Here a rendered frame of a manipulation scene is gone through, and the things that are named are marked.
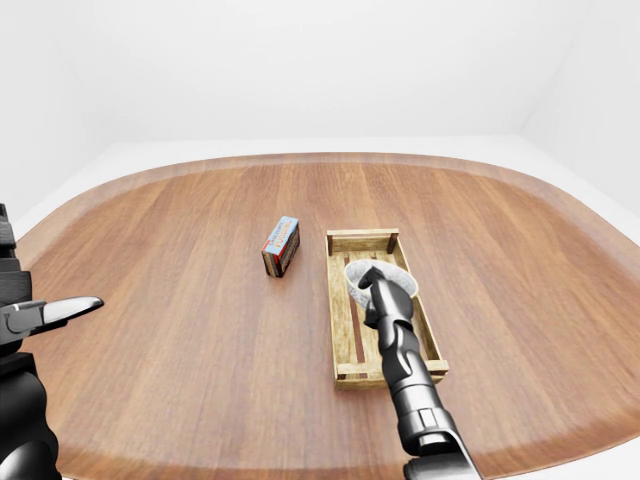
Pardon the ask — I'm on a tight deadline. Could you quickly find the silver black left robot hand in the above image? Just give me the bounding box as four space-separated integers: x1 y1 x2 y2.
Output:
0 202 105 347

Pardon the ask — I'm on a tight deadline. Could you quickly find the wooden slat tray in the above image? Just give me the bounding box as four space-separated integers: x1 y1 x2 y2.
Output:
325 228 450 393

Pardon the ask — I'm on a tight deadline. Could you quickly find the pale patterned bowl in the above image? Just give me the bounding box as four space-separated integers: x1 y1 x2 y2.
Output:
343 258 419 312

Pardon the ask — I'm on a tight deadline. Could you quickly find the printed pudding box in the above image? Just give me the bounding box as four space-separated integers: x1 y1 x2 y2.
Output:
260 215 302 278

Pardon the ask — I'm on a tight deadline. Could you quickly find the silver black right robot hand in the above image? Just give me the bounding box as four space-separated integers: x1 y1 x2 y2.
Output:
356 265 417 353

